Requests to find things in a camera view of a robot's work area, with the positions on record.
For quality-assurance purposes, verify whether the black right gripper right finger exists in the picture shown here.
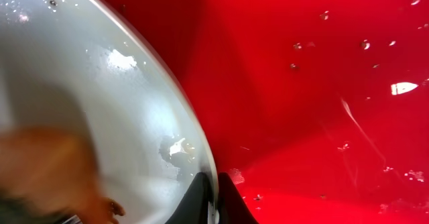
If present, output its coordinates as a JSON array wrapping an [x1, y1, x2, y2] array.
[[218, 172, 257, 224]]

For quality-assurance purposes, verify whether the white plate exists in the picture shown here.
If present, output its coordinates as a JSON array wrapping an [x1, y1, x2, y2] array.
[[1, 0, 219, 223]]

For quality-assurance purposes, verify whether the red plastic tray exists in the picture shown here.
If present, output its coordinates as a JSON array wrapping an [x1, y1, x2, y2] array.
[[104, 0, 428, 223]]

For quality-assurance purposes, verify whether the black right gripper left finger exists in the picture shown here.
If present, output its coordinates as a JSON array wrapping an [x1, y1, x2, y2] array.
[[166, 172, 212, 224]]

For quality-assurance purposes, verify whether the green orange sponge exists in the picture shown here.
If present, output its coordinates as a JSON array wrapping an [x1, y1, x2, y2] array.
[[1, 127, 125, 224]]

